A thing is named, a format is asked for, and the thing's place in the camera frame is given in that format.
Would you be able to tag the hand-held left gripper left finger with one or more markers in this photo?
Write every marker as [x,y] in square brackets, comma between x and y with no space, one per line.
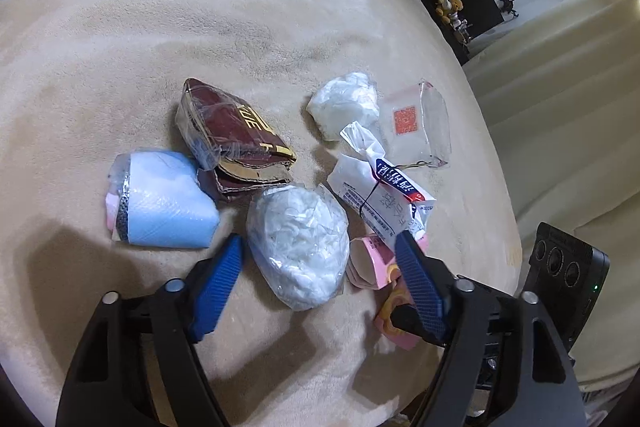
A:
[216,289]

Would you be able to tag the small white bag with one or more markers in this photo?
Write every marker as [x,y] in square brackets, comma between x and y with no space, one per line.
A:
[345,104]

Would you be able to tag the clear plastic box red print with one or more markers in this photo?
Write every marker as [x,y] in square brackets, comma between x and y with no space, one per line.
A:
[415,132]

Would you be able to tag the light blue tissue pack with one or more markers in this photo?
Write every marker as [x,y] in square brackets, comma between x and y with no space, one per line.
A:
[165,202]

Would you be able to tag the beige plush blanket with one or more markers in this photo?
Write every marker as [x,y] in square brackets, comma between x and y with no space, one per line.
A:
[150,32]

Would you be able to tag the brown cardboard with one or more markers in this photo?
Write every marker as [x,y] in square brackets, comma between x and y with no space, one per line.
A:
[235,127]

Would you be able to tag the small toy figures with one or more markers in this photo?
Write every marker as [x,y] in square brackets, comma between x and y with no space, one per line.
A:
[461,29]

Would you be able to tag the pink paper wrapper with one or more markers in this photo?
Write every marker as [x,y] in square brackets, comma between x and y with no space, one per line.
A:
[372,262]

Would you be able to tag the white printed paper wrapper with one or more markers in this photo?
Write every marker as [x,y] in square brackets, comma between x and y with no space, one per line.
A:
[360,187]

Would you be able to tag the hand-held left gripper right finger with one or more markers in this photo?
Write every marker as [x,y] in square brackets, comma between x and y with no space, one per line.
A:
[419,289]

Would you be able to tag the beige cloth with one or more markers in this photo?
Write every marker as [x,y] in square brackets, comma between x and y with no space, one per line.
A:
[560,107]

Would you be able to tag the white balled plastic bag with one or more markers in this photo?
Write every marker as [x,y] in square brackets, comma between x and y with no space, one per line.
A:
[300,247]

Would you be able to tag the brown teddy bear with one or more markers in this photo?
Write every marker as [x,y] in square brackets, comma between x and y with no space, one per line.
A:
[447,7]

